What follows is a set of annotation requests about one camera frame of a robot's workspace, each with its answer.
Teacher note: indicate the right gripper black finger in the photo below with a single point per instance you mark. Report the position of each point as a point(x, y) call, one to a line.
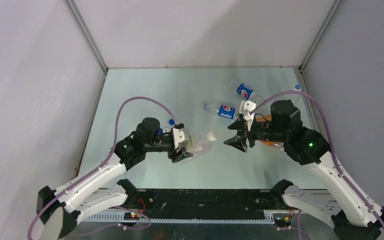
point(238, 142)
point(239, 124)

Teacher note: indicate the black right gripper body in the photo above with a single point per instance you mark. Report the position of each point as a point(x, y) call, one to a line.
point(264, 130)

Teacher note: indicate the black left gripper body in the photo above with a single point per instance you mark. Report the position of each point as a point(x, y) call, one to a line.
point(162, 144)

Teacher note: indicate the cream label clear bottle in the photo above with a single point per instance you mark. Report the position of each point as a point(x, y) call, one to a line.
point(198, 145)

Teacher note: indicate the orange label plastic bottle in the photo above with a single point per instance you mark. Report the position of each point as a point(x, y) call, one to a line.
point(277, 145)

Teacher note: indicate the clear unlabelled plastic bottle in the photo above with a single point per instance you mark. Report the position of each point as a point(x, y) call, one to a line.
point(294, 97)

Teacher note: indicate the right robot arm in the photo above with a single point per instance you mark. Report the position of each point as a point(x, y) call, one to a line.
point(349, 211)

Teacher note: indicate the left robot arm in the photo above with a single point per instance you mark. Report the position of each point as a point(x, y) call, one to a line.
point(63, 208)

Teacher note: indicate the Pepsi bottle blue label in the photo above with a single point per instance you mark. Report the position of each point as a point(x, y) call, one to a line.
point(245, 91)

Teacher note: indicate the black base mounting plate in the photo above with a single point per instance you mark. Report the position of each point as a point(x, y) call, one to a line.
point(231, 204)

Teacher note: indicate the left controller board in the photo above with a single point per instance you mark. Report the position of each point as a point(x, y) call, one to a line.
point(131, 217)

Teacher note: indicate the controller board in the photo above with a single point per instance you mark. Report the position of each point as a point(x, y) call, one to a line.
point(282, 223)
point(131, 217)

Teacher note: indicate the right controller board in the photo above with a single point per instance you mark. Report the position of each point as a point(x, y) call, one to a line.
point(282, 223)

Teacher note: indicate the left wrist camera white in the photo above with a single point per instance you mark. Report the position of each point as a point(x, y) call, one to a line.
point(181, 136)

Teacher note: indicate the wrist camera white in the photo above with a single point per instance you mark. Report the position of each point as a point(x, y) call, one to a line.
point(245, 109)
point(181, 136)

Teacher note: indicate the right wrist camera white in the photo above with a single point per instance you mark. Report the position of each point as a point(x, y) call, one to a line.
point(245, 109)

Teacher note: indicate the grey aluminium frame rail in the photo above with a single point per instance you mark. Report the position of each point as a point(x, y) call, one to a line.
point(314, 115)

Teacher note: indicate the white slotted cable duct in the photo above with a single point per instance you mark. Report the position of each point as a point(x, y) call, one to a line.
point(117, 217)

